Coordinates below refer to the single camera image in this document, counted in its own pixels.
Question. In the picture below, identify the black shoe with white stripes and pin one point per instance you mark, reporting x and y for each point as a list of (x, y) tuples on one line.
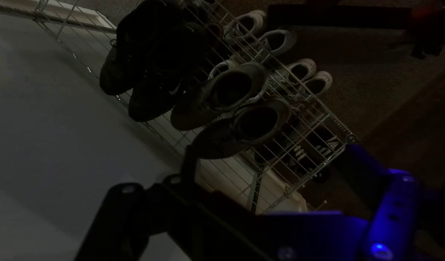
[(317, 150)]

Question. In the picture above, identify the grey sneaker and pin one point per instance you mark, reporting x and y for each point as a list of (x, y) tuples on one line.
[(222, 95), (245, 128)]

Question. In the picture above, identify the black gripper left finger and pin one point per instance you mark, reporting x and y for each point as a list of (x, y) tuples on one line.
[(129, 218)]

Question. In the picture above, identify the white sneaker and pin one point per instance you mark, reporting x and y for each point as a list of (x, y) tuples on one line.
[(220, 69), (278, 41), (317, 83), (301, 69), (248, 24)]

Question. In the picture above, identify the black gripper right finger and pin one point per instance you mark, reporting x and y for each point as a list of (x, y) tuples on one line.
[(390, 212)]

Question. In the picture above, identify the dark wooden furniture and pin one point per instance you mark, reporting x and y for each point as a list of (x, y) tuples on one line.
[(357, 19)]

